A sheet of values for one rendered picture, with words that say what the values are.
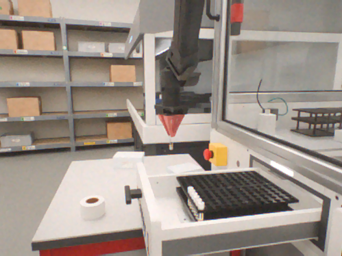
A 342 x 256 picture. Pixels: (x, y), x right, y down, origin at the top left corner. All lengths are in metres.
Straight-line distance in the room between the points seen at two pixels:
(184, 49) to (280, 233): 0.45
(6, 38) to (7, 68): 0.59
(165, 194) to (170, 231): 0.25
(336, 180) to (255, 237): 0.18
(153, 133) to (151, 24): 0.55
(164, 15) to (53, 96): 3.56
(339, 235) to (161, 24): 1.12
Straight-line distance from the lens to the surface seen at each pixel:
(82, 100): 4.69
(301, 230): 0.59
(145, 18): 1.35
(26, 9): 4.39
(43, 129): 4.79
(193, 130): 1.41
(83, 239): 0.74
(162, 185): 0.70
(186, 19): 0.58
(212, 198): 0.57
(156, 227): 0.44
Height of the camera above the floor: 1.15
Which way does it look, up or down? 12 degrees down
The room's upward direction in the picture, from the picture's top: straight up
